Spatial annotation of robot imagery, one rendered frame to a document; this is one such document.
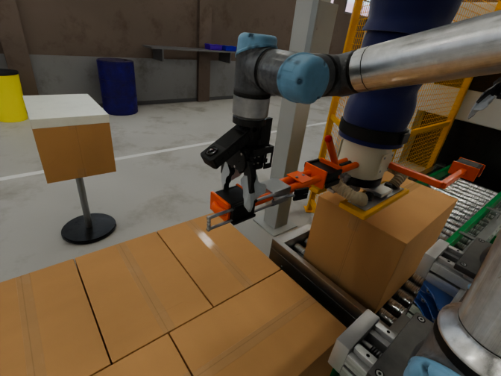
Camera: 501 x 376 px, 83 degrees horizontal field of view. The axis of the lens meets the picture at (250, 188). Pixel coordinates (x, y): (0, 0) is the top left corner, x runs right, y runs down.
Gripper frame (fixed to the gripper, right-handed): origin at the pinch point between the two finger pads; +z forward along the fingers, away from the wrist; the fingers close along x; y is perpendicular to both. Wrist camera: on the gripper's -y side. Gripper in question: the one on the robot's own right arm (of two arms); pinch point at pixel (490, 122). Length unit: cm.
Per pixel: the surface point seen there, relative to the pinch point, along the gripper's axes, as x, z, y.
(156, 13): -413, -29, -437
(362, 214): -36, 29, 33
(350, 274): -29, 70, 15
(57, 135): -203, 46, -4
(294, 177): -59, 16, 43
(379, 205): -30.4, 28.6, 24.2
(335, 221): -41, 50, 8
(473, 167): -0.6, 15.1, 5.0
